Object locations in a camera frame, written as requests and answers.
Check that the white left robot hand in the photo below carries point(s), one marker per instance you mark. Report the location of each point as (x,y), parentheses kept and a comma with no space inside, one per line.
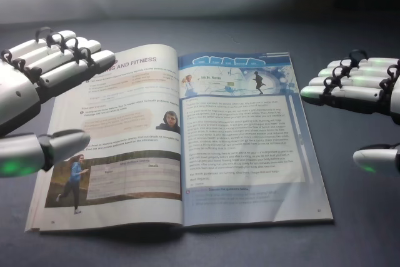
(18,98)

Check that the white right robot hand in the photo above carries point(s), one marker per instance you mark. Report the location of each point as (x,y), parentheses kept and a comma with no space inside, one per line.
(359,88)

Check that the illustrated textbook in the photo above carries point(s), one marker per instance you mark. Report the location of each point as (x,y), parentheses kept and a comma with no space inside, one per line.
(218,123)

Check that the grey table cloth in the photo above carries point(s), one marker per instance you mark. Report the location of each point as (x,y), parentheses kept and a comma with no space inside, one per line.
(359,217)

